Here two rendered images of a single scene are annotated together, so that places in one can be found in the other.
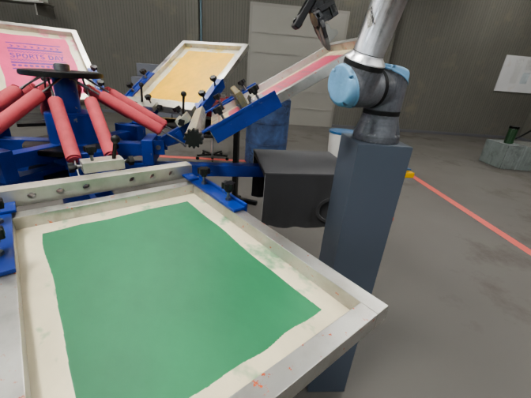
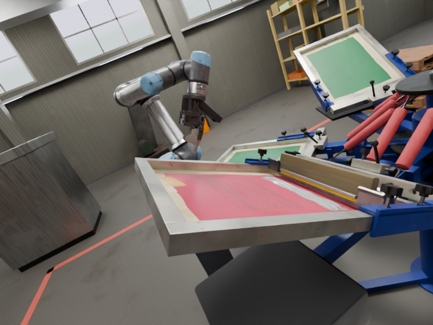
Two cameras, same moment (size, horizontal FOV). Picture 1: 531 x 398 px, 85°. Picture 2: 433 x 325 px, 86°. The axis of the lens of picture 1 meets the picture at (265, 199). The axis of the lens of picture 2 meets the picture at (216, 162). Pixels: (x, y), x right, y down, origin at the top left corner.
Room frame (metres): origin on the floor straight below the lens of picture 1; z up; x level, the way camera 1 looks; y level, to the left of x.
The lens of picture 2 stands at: (2.18, -0.22, 1.75)
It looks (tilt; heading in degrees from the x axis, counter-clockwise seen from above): 22 degrees down; 175
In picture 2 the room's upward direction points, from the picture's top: 24 degrees counter-clockwise
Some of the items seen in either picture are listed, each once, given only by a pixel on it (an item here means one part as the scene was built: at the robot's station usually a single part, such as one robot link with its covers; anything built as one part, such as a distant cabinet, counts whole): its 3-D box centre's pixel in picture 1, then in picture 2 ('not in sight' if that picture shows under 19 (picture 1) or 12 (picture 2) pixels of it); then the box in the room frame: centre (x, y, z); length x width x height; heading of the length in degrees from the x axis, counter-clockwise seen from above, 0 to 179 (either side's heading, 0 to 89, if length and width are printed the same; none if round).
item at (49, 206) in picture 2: not in sight; (35, 198); (-2.04, -2.94, 0.89); 1.38 x 1.06 x 1.77; 94
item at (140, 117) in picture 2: not in sight; (140, 131); (-4.39, -1.19, 0.88); 1.05 x 1.03 x 1.75; 5
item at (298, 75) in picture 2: not in sight; (314, 38); (-4.07, 4.19, 1.27); 2.68 x 0.71 x 2.54; 5
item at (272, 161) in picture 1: (301, 160); (267, 288); (1.56, -0.18, 0.95); 0.48 x 0.44 x 0.01; 101
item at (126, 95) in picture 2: not in sight; (135, 91); (1.06, -0.32, 1.77); 0.49 x 0.11 x 0.12; 31
